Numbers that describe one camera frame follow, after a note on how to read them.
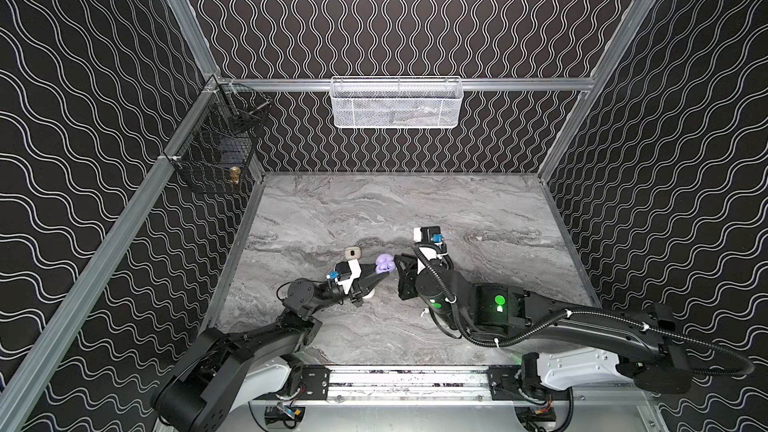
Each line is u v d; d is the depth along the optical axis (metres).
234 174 0.83
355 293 0.65
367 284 0.67
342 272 0.60
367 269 0.62
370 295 0.88
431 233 0.54
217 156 0.92
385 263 0.69
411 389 0.75
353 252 0.96
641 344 0.40
